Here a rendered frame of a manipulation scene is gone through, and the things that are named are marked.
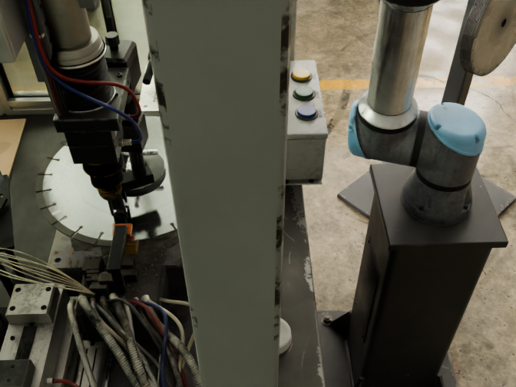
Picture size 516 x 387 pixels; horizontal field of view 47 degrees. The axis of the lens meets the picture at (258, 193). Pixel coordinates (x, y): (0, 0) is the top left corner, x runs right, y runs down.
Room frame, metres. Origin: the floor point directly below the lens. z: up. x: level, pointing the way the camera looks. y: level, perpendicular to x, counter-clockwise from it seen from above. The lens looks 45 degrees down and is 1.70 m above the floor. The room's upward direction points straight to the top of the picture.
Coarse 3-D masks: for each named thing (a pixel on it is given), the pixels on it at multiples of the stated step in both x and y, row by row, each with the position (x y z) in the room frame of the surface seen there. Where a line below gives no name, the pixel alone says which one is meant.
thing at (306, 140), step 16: (304, 64) 1.22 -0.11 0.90; (320, 96) 1.09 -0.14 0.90; (288, 112) 1.04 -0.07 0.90; (288, 128) 0.98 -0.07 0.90; (304, 128) 0.98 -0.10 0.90; (320, 128) 0.98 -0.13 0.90; (288, 144) 0.96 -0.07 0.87; (304, 144) 0.96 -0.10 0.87; (320, 144) 0.96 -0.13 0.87; (288, 160) 0.96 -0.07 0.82; (304, 160) 0.96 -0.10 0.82; (320, 160) 0.96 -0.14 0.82; (288, 176) 0.96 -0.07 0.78; (304, 176) 0.96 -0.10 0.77; (320, 176) 0.96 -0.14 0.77
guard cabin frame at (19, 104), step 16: (112, 16) 1.25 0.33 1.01; (0, 64) 1.24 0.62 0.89; (0, 80) 1.23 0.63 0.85; (0, 96) 1.23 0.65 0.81; (16, 96) 1.25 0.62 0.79; (32, 96) 1.25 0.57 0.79; (48, 96) 1.25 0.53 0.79; (0, 112) 1.23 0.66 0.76; (16, 112) 1.23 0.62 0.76; (32, 112) 1.23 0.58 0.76; (48, 112) 1.23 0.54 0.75
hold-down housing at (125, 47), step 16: (112, 32) 0.73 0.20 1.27; (112, 48) 0.72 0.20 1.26; (128, 48) 0.73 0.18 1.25; (112, 64) 0.70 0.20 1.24; (128, 64) 0.70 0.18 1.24; (128, 96) 0.70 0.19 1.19; (128, 112) 0.71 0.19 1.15; (128, 128) 0.70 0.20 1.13; (144, 128) 0.73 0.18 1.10; (144, 144) 0.72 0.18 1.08
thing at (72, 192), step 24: (48, 168) 0.81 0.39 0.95; (72, 168) 0.81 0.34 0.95; (48, 192) 0.75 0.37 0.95; (72, 192) 0.75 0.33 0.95; (96, 192) 0.74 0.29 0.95; (144, 192) 0.74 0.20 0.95; (168, 192) 0.74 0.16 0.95; (72, 216) 0.69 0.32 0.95; (96, 216) 0.69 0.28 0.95; (120, 216) 0.69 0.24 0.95; (144, 216) 0.69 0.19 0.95; (168, 216) 0.69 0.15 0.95
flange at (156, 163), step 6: (144, 156) 0.83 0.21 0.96; (150, 156) 0.83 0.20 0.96; (156, 156) 0.83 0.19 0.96; (144, 162) 0.79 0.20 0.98; (150, 162) 0.81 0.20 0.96; (156, 162) 0.81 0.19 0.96; (162, 162) 0.81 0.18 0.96; (150, 168) 0.79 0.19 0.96; (156, 168) 0.79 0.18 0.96; (162, 168) 0.79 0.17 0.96; (156, 174) 0.78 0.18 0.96; (162, 174) 0.78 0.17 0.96; (156, 180) 0.76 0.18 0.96; (144, 186) 0.75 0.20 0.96; (150, 186) 0.75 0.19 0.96; (126, 192) 0.74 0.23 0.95; (132, 192) 0.74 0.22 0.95; (138, 192) 0.74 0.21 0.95
